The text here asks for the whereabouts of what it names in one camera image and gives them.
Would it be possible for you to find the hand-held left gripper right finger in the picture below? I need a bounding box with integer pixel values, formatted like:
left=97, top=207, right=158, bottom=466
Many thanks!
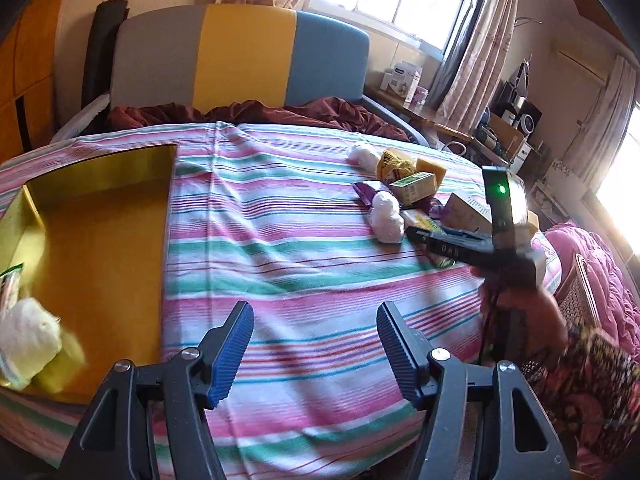
left=377, top=301, right=573, bottom=480

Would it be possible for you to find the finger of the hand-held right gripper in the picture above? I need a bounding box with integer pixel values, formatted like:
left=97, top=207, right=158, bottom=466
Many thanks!
left=405, top=225, right=490, bottom=242

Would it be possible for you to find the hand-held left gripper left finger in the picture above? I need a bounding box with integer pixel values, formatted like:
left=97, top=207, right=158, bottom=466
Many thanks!
left=50, top=301, right=255, bottom=480

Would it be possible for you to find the beige printed carton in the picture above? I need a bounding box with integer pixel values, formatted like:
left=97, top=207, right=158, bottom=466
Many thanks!
left=442, top=192, right=494, bottom=236

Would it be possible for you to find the gold cardboard box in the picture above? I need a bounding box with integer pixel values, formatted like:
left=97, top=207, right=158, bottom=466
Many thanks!
left=0, top=144, right=179, bottom=406

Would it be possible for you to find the person's right forearm patterned sleeve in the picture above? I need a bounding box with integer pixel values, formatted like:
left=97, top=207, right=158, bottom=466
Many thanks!
left=520, top=322, right=640, bottom=468

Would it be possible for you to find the person's right hand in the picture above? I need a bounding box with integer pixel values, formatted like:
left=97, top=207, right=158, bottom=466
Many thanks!
left=475, top=265, right=571, bottom=366

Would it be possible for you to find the yellow-green flat packet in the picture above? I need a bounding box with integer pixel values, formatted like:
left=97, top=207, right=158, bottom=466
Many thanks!
left=400, top=207, right=446, bottom=234

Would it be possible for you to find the green and yellow carton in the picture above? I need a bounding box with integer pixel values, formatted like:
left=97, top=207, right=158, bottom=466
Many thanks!
left=389, top=171, right=439, bottom=209

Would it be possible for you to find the white bag near centre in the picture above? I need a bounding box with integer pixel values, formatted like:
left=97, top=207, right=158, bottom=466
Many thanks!
left=369, top=191, right=406, bottom=244

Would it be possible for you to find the yellow sponge block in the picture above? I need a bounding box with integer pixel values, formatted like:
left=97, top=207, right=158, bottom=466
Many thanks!
left=30, top=330, right=87, bottom=397
left=415, top=157, right=448, bottom=187

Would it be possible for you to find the yellow snack packet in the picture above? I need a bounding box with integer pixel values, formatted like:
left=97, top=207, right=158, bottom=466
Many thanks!
left=376, top=150, right=417, bottom=184

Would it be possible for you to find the purple packet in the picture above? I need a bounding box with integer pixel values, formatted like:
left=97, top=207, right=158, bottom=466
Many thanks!
left=352, top=180, right=387, bottom=207

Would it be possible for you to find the cluttered shelf unit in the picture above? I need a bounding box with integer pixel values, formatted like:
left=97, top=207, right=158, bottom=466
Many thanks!
left=472, top=60, right=548, bottom=176

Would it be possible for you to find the pink quilt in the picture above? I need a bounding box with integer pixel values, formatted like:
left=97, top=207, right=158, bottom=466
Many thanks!
left=542, top=222, right=640, bottom=356

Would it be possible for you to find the bright side window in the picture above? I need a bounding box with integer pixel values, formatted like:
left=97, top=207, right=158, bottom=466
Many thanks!
left=592, top=105, right=640, bottom=266

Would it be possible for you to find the striped bed sheet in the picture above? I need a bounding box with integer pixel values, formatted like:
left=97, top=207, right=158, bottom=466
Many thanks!
left=0, top=120, right=563, bottom=473

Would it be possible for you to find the wooden desk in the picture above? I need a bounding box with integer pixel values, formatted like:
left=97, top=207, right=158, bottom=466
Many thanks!
left=364, top=85, right=475, bottom=144

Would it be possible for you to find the pale side curtain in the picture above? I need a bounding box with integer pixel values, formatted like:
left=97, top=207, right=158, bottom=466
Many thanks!
left=557, top=54, right=637, bottom=193

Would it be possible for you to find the white appliance box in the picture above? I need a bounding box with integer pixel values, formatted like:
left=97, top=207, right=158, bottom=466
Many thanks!
left=379, top=62, right=424, bottom=104

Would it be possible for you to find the white packet in tray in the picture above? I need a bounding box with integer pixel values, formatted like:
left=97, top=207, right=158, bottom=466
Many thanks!
left=0, top=297, right=63, bottom=391

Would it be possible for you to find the maroon blanket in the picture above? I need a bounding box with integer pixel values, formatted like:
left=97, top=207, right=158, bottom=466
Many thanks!
left=106, top=96, right=411, bottom=142

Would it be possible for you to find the green-edged clear packet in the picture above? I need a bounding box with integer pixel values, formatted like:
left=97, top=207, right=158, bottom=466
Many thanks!
left=0, top=262, right=26, bottom=311

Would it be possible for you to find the grey yellow blue headboard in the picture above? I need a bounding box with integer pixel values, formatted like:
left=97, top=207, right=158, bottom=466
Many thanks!
left=110, top=4, right=371, bottom=113

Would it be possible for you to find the orange wooden wardrobe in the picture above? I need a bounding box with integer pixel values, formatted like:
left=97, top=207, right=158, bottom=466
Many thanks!
left=0, top=0, right=71, bottom=153

